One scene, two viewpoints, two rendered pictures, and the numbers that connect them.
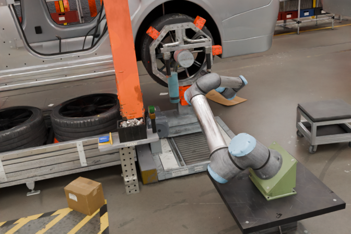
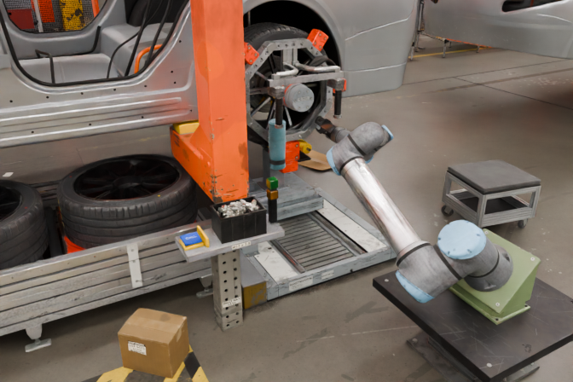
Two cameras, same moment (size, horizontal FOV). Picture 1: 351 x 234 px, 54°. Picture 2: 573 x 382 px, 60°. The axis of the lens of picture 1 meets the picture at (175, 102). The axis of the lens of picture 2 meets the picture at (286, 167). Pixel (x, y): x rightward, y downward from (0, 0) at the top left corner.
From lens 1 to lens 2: 0.83 m
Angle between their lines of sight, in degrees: 16
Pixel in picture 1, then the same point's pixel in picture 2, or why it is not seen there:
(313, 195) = (552, 309)
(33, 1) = not seen: outside the picture
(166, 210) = (303, 351)
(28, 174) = (32, 311)
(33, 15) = not seen: outside the picture
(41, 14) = not seen: outside the picture
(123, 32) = (230, 49)
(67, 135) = (100, 233)
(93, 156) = (153, 269)
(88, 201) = (170, 354)
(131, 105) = (231, 176)
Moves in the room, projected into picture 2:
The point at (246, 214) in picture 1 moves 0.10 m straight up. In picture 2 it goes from (481, 352) to (485, 328)
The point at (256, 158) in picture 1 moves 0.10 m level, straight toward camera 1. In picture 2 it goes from (486, 259) to (500, 276)
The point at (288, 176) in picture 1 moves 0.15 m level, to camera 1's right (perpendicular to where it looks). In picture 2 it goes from (525, 285) to (558, 277)
